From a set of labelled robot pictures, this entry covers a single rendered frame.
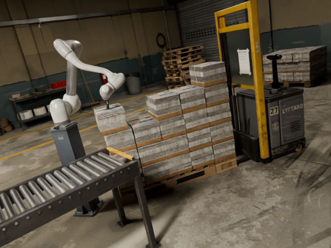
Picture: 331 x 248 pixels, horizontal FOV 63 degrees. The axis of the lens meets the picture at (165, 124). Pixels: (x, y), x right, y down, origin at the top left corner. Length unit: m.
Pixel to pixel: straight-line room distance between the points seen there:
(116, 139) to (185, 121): 0.77
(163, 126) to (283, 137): 1.50
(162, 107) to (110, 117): 0.55
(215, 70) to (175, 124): 0.74
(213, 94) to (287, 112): 0.95
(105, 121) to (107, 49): 7.52
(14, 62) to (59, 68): 1.29
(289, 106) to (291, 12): 5.82
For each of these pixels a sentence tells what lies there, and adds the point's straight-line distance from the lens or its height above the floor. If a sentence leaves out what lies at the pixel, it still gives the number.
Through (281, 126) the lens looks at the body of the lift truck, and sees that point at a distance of 3.51.
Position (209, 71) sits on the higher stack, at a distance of 3.03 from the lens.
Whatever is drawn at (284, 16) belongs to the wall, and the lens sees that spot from 9.17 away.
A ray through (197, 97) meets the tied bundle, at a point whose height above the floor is 0.97.
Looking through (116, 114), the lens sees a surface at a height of 1.01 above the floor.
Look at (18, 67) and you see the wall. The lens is 9.19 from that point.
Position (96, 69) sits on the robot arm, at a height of 1.49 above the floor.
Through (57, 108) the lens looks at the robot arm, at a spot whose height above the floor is 1.19.
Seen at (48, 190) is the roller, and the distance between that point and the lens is 2.08.
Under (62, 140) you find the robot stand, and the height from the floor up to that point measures 0.87.
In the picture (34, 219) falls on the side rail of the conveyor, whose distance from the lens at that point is 1.90.
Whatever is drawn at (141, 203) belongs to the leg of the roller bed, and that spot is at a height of 0.44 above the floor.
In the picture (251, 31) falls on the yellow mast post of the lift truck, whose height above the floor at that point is 1.55.
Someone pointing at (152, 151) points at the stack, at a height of 0.51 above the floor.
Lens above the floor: 1.61
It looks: 17 degrees down
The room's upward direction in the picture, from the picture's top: 11 degrees counter-clockwise
